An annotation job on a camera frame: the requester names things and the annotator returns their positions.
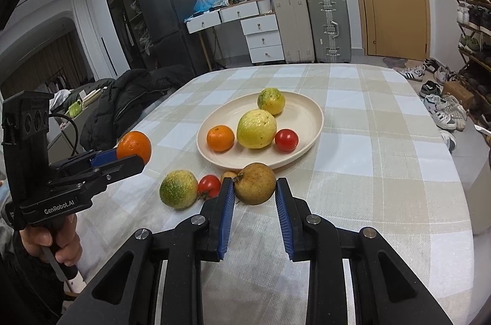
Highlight wooden shoe rack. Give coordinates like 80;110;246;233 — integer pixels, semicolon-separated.
450;0;491;96

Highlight large yellow citrus fruit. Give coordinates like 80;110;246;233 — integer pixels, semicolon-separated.
236;109;277;150

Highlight black refrigerator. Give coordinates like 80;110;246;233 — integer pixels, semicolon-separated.
138;0;210;76

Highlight brown longan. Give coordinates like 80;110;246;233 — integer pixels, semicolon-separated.
233;163;276;205
221;171;237;182

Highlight white drawer desk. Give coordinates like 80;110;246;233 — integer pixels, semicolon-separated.
185;0;284;65

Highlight red tomato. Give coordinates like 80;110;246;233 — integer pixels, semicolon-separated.
275;129;299;153
198;175;221;200

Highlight orange mandarin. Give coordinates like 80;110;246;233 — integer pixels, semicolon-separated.
207;125;235;153
116;130;152;164

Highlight person's left hand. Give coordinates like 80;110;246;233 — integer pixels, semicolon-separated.
20;215;82;267

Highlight beige suitcase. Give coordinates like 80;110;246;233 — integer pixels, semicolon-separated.
272;0;315;64

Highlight small green-yellow fruit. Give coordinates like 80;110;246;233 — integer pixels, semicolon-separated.
257;87;285;115

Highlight cream round plate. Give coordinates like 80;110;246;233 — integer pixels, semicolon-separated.
196;91;324;170

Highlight black jacket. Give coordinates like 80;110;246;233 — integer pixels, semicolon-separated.
80;65;193;150

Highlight checkered tablecloth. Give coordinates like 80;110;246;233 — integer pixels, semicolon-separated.
77;64;474;324

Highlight black cable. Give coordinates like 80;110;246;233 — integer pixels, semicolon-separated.
47;112;80;157

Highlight silver suitcase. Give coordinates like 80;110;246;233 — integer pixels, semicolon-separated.
308;0;351;63

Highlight green-yellow wrinkled fruit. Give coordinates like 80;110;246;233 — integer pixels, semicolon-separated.
159;170;198;210

